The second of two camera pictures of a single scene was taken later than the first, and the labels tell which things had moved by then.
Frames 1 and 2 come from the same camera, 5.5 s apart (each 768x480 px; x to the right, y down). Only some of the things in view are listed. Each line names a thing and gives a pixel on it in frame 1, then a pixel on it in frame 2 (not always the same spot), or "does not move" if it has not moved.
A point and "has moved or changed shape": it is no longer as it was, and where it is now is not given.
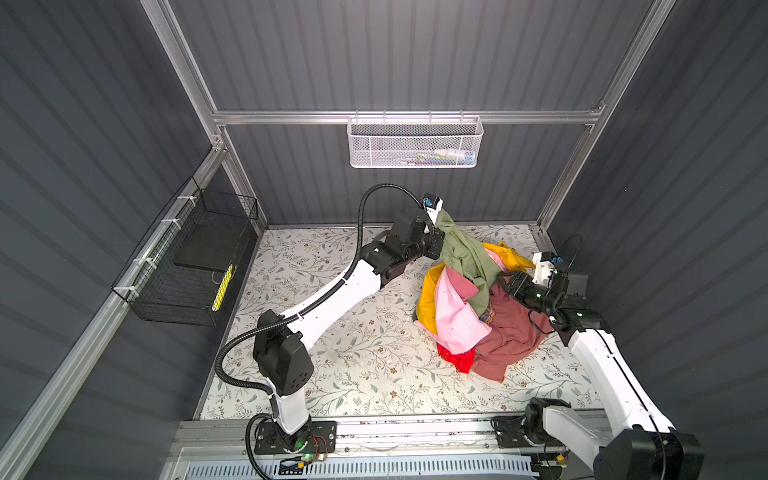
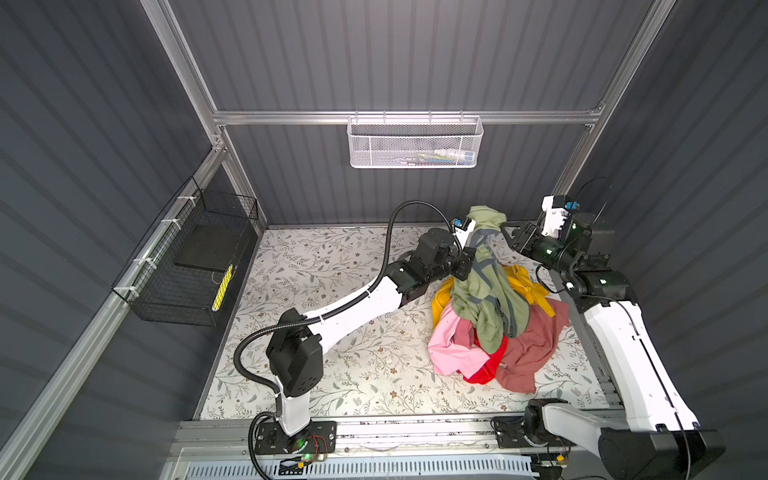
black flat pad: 211,245 does not move
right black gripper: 518,285 → 524,234
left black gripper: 432,241 → 461,258
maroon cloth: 515,332 → 523,353
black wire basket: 185,264 does not move
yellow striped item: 222,288 does not move
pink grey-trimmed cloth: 460,326 → 448,355
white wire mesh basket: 414,142 does not move
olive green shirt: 464,250 has moved or changed shape
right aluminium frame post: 657,17 does not move
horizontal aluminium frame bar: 409,113 does not move
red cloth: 463,361 → 489,371
